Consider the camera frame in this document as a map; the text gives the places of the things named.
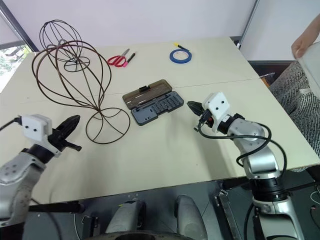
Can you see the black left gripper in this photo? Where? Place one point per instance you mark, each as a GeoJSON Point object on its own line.
{"type": "Point", "coordinates": [57, 138]}

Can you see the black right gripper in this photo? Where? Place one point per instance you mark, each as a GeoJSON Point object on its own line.
{"type": "Point", "coordinates": [206, 118]}

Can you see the screwdriver bit set case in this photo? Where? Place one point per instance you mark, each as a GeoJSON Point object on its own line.
{"type": "Point", "coordinates": [160, 107]}

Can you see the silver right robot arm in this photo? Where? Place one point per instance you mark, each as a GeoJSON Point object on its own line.
{"type": "Point", "coordinates": [260, 160]}

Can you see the person's bare forearm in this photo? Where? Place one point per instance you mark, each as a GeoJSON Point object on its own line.
{"type": "Point", "coordinates": [312, 31]}

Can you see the dark grey electric screwdriver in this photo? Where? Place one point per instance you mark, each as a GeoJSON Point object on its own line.
{"type": "Point", "coordinates": [150, 104]}

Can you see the person's bare hand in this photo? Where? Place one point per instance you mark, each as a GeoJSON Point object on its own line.
{"type": "Point", "coordinates": [300, 47]}

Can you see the blue tape roll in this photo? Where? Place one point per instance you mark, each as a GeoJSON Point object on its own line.
{"type": "Point", "coordinates": [172, 58]}

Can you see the black marker with yellow cap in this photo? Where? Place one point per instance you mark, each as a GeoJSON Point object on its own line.
{"type": "Point", "coordinates": [178, 46]}

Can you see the black bar under table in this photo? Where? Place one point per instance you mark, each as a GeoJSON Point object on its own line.
{"type": "Point", "coordinates": [57, 207]}

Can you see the black marker with pink cap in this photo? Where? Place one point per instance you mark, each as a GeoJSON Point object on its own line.
{"type": "Point", "coordinates": [130, 58]}

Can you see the grey rounded shell black cap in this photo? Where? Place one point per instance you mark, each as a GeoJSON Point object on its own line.
{"type": "Point", "coordinates": [125, 217]}

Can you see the person's white shirt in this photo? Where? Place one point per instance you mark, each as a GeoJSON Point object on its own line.
{"type": "Point", "coordinates": [312, 65]}

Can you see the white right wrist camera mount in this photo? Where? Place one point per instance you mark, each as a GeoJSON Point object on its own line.
{"type": "Point", "coordinates": [217, 103]}

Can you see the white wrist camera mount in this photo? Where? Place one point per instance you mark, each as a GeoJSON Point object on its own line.
{"type": "Point", "coordinates": [217, 103]}
{"type": "Point", "coordinates": [35, 126]}

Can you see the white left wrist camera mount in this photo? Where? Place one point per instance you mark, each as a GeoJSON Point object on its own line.
{"type": "Point", "coordinates": [35, 126]}

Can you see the black post with metal clip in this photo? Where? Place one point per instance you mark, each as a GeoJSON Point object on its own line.
{"type": "Point", "coordinates": [90, 228]}

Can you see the window with dark frame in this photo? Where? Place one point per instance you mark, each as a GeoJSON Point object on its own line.
{"type": "Point", "coordinates": [10, 50]}

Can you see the white panel with metal frame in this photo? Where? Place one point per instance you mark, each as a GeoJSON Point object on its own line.
{"type": "Point", "coordinates": [275, 30]}

